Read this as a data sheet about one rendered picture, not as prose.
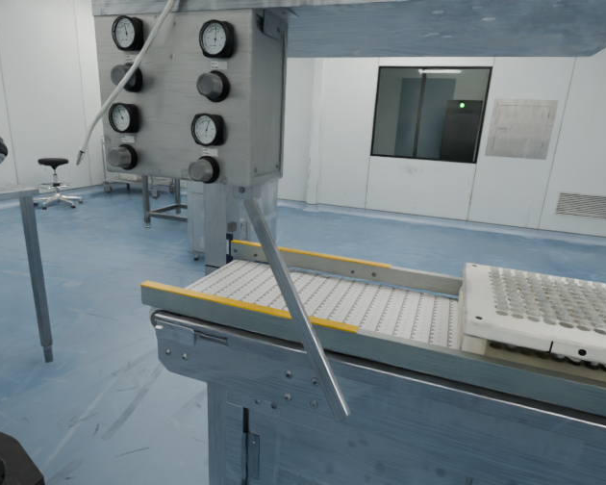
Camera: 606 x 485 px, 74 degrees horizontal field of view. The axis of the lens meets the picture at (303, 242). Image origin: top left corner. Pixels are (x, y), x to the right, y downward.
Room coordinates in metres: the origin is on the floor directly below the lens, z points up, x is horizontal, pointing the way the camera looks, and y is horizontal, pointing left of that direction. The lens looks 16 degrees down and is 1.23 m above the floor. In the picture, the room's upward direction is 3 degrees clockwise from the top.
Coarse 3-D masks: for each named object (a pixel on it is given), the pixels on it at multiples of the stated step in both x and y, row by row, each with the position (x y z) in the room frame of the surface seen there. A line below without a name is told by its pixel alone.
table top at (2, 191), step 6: (0, 186) 1.82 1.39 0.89; (6, 186) 1.82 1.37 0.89; (12, 186) 1.83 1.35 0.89; (18, 186) 1.84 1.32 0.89; (24, 186) 1.85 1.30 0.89; (0, 192) 1.67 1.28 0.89; (6, 192) 1.69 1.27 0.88; (12, 192) 1.71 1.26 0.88; (18, 192) 1.74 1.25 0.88; (24, 192) 1.76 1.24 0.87; (30, 192) 1.78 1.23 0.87; (36, 192) 1.80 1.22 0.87; (0, 198) 1.67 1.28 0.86; (6, 198) 1.69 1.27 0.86; (12, 198) 1.71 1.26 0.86
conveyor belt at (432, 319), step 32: (192, 288) 0.66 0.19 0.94; (224, 288) 0.66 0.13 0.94; (256, 288) 0.67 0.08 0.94; (320, 288) 0.69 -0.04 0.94; (352, 288) 0.69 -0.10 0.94; (384, 288) 0.70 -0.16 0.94; (352, 320) 0.56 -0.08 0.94; (384, 320) 0.57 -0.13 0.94; (416, 320) 0.58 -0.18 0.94; (448, 320) 0.58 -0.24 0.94
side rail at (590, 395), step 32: (224, 320) 0.52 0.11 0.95; (256, 320) 0.51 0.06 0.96; (288, 320) 0.49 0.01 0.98; (352, 352) 0.46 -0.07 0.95; (384, 352) 0.45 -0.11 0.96; (416, 352) 0.43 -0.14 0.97; (448, 352) 0.42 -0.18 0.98; (480, 384) 0.41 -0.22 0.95; (512, 384) 0.40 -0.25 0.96; (544, 384) 0.39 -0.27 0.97; (576, 384) 0.38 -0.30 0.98
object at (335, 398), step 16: (240, 192) 0.52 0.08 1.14; (256, 192) 0.53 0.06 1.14; (256, 208) 0.51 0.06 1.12; (256, 224) 0.51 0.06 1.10; (272, 240) 0.48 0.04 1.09; (272, 256) 0.47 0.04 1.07; (272, 272) 0.47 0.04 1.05; (288, 272) 0.45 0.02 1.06; (288, 288) 0.44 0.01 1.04; (288, 304) 0.44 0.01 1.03; (304, 320) 0.41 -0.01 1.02; (304, 336) 0.41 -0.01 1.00; (320, 352) 0.38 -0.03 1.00; (320, 368) 0.38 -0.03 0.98; (320, 384) 0.38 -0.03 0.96; (336, 384) 0.36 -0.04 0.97; (336, 400) 0.36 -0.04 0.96; (336, 416) 0.35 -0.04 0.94
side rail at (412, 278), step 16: (240, 256) 0.82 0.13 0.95; (288, 256) 0.78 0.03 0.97; (304, 256) 0.77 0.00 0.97; (336, 272) 0.75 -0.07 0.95; (368, 272) 0.73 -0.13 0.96; (384, 272) 0.72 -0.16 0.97; (400, 272) 0.71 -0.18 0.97; (416, 272) 0.70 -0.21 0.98; (432, 272) 0.70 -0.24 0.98; (416, 288) 0.70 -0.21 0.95; (432, 288) 0.69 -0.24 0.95; (448, 288) 0.68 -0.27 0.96
